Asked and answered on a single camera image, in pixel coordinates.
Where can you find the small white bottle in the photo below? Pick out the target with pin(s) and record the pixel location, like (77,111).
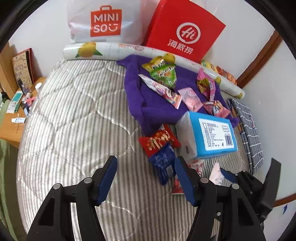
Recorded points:
(18,120)

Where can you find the white red lychee candy bag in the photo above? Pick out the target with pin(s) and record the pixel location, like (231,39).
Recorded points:
(182,180)

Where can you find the orange chips bag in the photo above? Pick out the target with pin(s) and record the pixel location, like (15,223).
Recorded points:
(226,74)

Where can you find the long white red snack packet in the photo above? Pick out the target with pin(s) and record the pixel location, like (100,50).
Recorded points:
(173,98)

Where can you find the white pink small packet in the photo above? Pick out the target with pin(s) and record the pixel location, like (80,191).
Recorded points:
(216,175)

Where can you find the grey checked folded cloth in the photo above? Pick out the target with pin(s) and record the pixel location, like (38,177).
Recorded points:
(249,134)

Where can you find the brown wooden door frame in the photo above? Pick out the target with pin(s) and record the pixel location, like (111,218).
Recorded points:
(260,60)

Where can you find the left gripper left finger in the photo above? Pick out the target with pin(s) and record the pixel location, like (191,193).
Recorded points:
(53,219)

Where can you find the blue tissue pack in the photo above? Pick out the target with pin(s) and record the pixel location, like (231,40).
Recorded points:
(204,136)

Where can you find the brown framed picture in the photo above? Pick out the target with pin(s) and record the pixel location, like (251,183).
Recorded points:
(23,68)

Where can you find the lemon print paper roll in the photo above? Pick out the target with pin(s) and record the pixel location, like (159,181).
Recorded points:
(118,51)

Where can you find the pink orange snack packet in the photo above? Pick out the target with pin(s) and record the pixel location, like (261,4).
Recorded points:
(216,108)

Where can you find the pink yellow snack packet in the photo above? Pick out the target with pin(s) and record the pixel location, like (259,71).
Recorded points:
(206,85)

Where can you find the dark blue snack packet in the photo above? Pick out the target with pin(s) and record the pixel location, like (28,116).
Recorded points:
(164,163)

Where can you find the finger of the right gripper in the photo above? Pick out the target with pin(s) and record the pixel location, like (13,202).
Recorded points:
(229,176)

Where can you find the striped quilted bed cover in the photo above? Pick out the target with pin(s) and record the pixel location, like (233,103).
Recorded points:
(80,118)

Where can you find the green snack packet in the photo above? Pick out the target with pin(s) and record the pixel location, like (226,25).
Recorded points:
(161,71)

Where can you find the white Miniso plastic bag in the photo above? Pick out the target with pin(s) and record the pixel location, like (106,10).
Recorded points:
(119,21)

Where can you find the pale pink small packet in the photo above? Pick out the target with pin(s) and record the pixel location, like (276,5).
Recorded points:
(190,99)

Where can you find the yellow chips bag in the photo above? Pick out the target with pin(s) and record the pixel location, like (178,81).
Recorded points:
(209,65)

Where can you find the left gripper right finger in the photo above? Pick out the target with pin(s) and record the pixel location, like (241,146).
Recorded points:
(229,205)

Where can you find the purple towel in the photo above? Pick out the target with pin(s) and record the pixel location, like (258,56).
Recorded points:
(149,108)

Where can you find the wooden side table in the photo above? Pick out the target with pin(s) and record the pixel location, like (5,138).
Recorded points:
(10,132)

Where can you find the red Haidilao paper bag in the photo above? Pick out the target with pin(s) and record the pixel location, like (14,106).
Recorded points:
(183,28)

